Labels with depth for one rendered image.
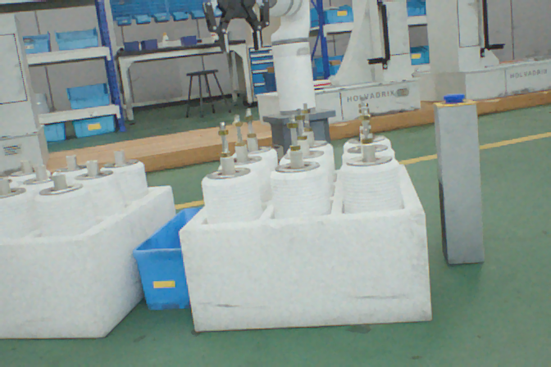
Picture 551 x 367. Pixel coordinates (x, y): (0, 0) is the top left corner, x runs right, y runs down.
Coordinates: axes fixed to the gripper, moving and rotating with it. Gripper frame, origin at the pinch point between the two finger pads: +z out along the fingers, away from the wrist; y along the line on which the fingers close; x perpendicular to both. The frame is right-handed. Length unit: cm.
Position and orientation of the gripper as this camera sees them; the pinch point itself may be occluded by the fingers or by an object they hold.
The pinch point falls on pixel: (241, 45)
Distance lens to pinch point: 116.3
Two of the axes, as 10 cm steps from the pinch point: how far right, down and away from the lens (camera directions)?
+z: 1.2, 9.7, 2.0
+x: 4.3, 1.3, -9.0
